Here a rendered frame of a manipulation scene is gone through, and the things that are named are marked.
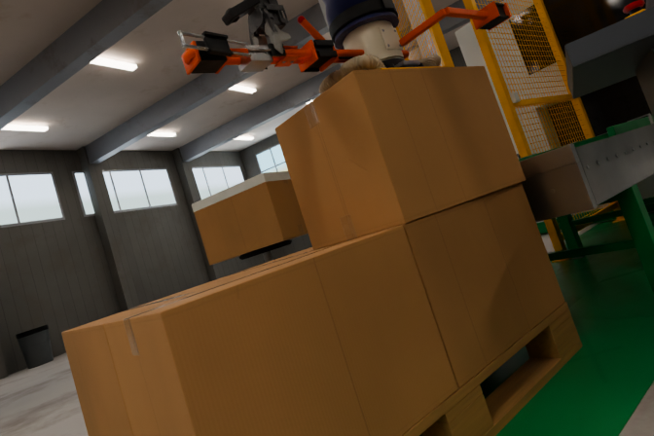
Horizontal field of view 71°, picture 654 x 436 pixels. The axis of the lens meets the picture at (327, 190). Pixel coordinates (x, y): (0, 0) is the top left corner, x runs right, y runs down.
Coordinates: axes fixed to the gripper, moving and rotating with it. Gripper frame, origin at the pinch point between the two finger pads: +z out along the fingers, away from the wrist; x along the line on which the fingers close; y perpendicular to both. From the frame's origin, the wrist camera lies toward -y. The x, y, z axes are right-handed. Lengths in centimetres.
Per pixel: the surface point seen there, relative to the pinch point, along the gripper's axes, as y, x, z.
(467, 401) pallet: 10, -17, 96
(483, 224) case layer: 41, -16, 60
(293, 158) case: 10.1, 17.8, 23.7
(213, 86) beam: 326, 599, -265
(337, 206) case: 10.0, 5.4, 42.5
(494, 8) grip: 68, -28, -1
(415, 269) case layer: 8, -17, 63
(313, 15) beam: 412, 392, -280
